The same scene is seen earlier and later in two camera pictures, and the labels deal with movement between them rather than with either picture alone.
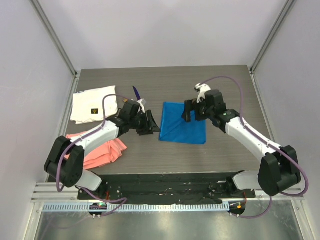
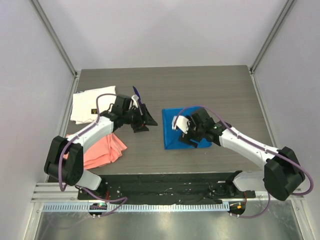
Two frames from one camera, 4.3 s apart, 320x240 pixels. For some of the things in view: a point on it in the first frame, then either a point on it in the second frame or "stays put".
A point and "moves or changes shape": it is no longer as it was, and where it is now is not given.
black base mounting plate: [184, 186] stays put
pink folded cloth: [104, 153] stays put
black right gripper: [190, 105] to [188, 136]
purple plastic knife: [137, 93] stays put
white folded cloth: [87, 105] stays put
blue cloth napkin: [174, 128] moves or changes shape
